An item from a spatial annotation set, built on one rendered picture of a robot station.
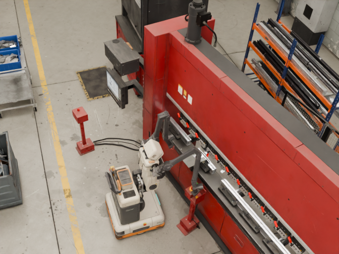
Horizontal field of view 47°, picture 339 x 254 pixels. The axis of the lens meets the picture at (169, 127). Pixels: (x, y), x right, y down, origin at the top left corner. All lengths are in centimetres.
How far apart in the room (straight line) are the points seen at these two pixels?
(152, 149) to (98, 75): 347
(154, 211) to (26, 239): 167
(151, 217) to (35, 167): 204
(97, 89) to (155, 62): 278
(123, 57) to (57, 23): 471
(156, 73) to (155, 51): 33
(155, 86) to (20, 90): 285
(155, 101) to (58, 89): 276
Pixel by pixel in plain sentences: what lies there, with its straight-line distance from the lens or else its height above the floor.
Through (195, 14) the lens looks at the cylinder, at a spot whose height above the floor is 266.
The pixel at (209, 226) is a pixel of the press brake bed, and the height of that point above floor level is 5.
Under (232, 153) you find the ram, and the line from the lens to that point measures 431.
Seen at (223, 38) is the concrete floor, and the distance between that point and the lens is 898.
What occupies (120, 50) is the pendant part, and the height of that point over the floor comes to 195.
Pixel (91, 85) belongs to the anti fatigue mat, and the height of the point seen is 1.
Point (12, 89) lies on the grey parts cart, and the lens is 711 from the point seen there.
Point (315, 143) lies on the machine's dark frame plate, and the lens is 359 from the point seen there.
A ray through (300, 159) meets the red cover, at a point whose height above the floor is 224.
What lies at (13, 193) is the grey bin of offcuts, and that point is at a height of 32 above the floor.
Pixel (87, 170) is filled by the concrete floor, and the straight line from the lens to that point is 606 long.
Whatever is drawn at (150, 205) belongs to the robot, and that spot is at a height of 28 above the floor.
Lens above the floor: 472
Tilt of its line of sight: 45 degrees down
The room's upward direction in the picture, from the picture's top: 5 degrees clockwise
